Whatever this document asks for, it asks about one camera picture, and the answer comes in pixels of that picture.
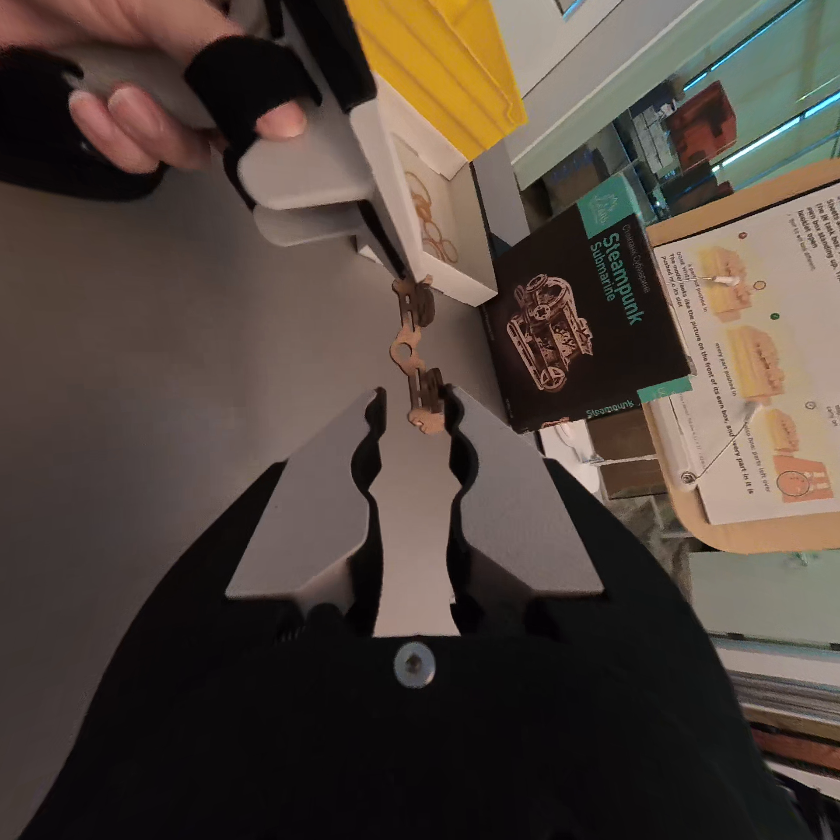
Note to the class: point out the yellow plastic bin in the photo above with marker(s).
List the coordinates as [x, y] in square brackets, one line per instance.
[446, 65]

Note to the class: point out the stack of flat boards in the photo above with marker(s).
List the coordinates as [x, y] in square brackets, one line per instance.
[787, 695]

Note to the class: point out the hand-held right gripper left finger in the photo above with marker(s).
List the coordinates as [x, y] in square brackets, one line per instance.
[308, 525]

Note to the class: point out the white flat stand base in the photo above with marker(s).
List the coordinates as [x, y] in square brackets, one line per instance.
[564, 439]

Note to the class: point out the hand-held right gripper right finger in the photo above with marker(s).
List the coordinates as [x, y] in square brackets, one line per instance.
[518, 525]

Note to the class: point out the black model kit box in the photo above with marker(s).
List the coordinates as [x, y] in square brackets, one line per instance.
[590, 367]

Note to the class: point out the storage shelf with boxes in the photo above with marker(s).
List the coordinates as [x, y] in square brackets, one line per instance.
[656, 131]

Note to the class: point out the person's left hand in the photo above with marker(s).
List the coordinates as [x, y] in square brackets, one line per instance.
[98, 19]

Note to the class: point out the pile of tan rubber bands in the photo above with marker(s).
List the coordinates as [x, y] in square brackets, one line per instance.
[433, 229]

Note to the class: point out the instruction poster on board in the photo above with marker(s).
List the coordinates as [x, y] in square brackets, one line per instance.
[722, 394]

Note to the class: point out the long wooden model strip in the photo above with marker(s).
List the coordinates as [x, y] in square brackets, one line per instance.
[407, 351]

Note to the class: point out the shallow white cardboard box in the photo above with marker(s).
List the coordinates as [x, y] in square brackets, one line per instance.
[459, 282]

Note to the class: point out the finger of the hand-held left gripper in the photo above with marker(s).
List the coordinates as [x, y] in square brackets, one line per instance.
[308, 164]
[302, 226]

